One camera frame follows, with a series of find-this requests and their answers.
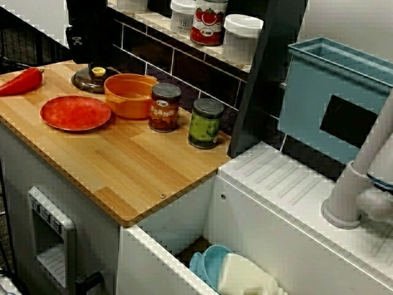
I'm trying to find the orange plastic toy pot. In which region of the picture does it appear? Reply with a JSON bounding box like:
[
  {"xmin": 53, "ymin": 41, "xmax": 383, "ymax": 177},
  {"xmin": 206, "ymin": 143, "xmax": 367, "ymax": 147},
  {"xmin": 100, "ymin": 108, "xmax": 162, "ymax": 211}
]
[{"xmin": 103, "ymin": 73, "xmax": 160, "ymax": 120}]

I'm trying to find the green pickle can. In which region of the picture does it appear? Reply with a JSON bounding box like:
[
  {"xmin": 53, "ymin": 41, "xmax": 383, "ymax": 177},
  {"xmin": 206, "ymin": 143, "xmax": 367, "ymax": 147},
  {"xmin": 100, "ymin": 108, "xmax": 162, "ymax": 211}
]
[{"xmin": 187, "ymin": 98, "xmax": 225, "ymax": 151}]

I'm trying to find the brown beans can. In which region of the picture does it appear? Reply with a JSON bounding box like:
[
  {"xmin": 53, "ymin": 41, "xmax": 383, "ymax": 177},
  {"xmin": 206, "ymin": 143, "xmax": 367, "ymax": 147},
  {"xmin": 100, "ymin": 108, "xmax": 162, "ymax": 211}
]
[{"xmin": 148, "ymin": 82, "xmax": 182, "ymax": 133}]

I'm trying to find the dark kitchen upright panel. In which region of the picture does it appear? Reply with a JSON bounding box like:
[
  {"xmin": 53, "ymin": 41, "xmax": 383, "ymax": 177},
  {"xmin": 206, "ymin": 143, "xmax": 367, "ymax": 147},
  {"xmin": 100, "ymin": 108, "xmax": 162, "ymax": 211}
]
[
  {"xmin": 226, "ymin": 0, "xmax": 309, "ymax": 158},
  {"xmin": 88, "ymin": 0, "xmax": 109, "ymax": 67}
]

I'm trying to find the white tiled shelf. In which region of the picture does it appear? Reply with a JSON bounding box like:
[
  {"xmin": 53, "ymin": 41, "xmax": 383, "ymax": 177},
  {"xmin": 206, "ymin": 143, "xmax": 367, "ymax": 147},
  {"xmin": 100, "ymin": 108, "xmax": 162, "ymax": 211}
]
[{"xmin": 107, "ymin": 0, "xmax": 255, "ymax": 74}]

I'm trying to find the white sink basin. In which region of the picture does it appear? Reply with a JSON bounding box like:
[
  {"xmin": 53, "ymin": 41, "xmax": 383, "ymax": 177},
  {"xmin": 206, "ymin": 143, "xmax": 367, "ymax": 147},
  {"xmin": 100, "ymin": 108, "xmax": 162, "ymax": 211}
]
[{"xmin": 118, "ymin": 141, "xmax": 393, "ymax": 295}]

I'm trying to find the dark tiled backsplash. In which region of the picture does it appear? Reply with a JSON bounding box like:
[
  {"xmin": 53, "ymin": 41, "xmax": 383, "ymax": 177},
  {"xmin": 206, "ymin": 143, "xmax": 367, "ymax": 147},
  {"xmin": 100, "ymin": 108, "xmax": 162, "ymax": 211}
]
[{"xmin": 112, "ymin": 18, "xmax": 289, "ymax": 148}]

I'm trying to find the white lidded plastic jar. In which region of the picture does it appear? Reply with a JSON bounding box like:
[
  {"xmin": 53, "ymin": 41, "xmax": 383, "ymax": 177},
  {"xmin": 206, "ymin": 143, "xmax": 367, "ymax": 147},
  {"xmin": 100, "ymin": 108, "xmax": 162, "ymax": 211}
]
[{"xmin": 222, "ymin": 14, "xmax": 265, "ymax": 65}]

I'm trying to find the light blue bowl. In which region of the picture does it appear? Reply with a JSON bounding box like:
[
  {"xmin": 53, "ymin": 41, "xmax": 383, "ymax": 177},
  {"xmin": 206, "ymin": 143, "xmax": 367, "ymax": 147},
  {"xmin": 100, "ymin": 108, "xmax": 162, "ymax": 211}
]
[{"xmin": 189, "ymin": 245, "xmax": 234, "ymax": 289}]

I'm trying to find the tomato print can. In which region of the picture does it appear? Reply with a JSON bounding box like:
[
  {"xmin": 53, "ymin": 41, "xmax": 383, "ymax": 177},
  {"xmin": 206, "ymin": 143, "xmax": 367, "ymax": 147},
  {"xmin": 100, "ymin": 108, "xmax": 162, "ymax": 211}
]
[{"xmin": 190, "ymin": 0, "xmax": 228, "ymax": 47}]

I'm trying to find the teal plastic bin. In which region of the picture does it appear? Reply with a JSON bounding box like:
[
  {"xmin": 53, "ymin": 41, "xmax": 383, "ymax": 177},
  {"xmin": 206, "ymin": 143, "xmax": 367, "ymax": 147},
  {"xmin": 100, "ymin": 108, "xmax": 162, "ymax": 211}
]
[{"xmin": 278, "ymin": 36, "xmax": 393, "ymax": 158}]

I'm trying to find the red round plate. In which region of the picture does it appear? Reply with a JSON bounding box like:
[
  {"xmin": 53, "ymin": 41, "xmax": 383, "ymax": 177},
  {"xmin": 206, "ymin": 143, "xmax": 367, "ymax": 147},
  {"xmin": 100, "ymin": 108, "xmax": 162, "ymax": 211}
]
[{"xmin": 39, "ymin": 95, "xmax": 112, "ymax": 133}]

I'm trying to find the brown lid with yellow knob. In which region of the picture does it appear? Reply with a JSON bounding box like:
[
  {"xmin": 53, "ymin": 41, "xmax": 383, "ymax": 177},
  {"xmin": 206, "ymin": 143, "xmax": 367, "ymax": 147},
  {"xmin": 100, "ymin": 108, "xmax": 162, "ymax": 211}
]
[{"xmin": 71, "ymin": 66, "xmax": 108, "ymax": 94}]

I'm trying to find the small printed white jar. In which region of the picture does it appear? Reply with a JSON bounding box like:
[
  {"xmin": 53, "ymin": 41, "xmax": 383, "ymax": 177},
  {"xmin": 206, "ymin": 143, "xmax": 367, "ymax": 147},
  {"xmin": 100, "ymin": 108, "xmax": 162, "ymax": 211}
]
[{"xmin": 170, "ymin": 0, "xmax": 197, "ymax": 35}]

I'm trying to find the grey toy faucet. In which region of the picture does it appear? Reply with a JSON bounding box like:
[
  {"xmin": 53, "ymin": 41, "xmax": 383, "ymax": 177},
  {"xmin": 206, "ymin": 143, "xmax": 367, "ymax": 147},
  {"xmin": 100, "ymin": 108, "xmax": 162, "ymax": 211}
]
[{"xmin": 321, "ymin": 88, "xmax": 393, "ymax": 230}]

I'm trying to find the grey dispenser panel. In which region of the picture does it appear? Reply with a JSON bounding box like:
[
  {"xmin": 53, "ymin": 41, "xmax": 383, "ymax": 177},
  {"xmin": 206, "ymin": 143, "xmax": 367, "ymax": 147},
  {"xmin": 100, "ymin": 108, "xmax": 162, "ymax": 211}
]
[{"xmin": 26, "ymin": 186, "xmax": 77, "ymax": 291}]

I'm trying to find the white kitchen cabinet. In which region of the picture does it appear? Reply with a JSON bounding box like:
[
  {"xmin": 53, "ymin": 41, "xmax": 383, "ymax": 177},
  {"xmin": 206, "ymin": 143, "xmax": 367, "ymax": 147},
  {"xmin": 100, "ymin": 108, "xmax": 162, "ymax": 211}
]
[{"xmin": 0, "ymin": 116, "xmax": 123, "ymax": 295}]

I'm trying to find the red toy chili pepper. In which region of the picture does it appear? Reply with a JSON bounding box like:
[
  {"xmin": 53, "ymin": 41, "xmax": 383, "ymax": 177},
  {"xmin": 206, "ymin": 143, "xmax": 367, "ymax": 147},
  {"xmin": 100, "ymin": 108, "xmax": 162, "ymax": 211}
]
[{"xmin": 0, "ymin": 67, "xmax": 45, "ymax": 97}]

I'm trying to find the black cabinet handle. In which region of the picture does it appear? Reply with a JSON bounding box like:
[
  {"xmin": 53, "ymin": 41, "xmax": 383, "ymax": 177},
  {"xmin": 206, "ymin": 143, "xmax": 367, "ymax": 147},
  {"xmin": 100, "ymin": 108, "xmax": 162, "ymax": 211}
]
[{"xmin": 75, "ymin": 271, "xmax": 104, "ymax": 288}]

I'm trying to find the black wire mesh fence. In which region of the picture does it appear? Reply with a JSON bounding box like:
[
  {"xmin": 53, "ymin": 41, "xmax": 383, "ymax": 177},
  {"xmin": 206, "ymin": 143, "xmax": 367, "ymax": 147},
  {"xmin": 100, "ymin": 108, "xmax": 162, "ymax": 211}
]
[{"xmin": 0, "ymin": 26, "xmax": 73, "ymax": 68}]

